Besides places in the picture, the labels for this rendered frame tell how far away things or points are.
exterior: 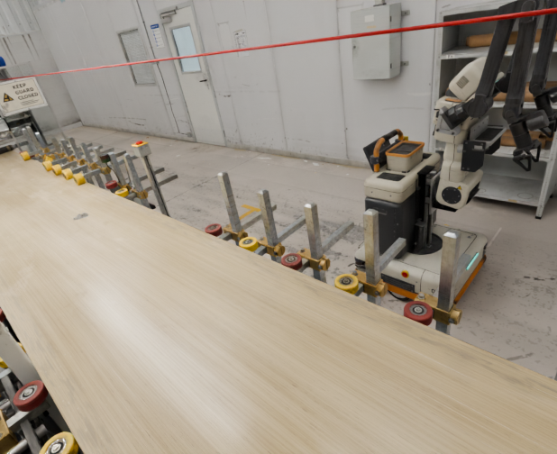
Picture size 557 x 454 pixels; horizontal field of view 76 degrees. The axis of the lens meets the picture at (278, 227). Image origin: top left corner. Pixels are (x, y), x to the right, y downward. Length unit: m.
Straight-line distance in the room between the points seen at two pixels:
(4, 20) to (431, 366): 11.57
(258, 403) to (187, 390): 0.20
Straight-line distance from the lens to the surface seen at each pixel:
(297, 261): 1.35
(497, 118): 3.73
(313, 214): 1.31
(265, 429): 0.94
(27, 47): 11.79
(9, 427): 1.36
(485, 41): 3.44
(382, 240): 2.31
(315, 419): 0.94
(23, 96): 5.16
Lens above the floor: 1.70
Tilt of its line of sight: 30 degrees down
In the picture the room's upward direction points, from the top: 11 degrees counter-clockwise
